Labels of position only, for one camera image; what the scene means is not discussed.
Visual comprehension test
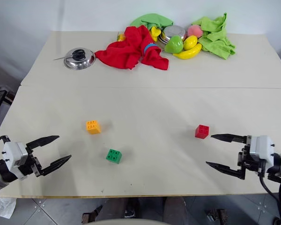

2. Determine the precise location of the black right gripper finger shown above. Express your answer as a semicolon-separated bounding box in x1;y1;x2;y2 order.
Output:
210;133;248;144
205;161;246;180

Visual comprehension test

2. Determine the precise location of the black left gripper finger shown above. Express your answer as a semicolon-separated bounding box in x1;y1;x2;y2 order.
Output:
38;154;72;177
25;135;60;151

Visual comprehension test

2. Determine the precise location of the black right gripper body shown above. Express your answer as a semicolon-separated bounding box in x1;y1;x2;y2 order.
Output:
237;135;268;176

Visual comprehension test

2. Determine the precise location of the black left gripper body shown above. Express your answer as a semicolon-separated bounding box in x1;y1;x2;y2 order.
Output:
18;145;43;180

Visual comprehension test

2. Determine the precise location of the red toy building block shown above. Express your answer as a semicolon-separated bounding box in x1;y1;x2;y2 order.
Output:
194;124;210;140

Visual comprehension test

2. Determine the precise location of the rusty metal foot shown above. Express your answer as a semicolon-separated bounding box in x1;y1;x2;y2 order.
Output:
81;204;104;224
206;208;228;222

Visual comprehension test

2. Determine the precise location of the white crumpled bag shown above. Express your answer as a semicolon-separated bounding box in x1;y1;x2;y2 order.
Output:
0;197;17;220

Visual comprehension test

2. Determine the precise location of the yellow toy building block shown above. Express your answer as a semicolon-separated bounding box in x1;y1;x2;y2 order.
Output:
86;120;102;135

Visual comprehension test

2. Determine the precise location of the green toy building block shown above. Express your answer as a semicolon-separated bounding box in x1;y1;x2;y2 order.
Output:
105;148;123;165

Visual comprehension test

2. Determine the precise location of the steel pot lid black knob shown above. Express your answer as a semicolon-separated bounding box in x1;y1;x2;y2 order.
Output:
63;47;96;71

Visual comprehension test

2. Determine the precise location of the yellow toy banana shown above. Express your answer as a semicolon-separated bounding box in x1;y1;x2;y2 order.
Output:
173;42;203;60

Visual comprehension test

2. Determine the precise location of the green cloth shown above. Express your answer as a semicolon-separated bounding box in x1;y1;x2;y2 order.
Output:
129;13;174;30
191;12;237;60

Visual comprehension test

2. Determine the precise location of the yellow toy lemon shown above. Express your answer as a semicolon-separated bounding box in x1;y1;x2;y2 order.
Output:
183;35;199;51

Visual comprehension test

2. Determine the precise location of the green toy pepper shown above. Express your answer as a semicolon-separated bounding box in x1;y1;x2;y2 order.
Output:
164;35;185;54

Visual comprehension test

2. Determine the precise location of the pink toy peach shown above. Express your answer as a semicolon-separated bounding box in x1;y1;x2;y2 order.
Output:
186;25;204;38

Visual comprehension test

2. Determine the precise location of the steel bowl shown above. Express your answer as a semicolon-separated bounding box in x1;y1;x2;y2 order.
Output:
160;24;187;45

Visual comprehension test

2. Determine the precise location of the red cloth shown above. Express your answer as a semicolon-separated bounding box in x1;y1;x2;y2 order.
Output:
94;25;170;71

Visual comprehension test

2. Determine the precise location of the yellow toy pepper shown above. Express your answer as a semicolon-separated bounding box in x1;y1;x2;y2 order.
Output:
149;26;162;43

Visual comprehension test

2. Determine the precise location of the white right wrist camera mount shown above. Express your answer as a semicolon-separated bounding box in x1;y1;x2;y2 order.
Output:
247;135;276;165

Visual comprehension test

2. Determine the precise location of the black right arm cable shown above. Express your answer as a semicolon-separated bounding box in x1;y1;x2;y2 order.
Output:
259;173;281;223

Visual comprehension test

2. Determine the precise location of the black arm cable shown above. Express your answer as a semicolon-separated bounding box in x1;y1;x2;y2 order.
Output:
0;135;11;150
259;173;281;223

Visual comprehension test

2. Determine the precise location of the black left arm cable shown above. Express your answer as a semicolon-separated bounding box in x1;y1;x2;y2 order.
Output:
0;135;11;150

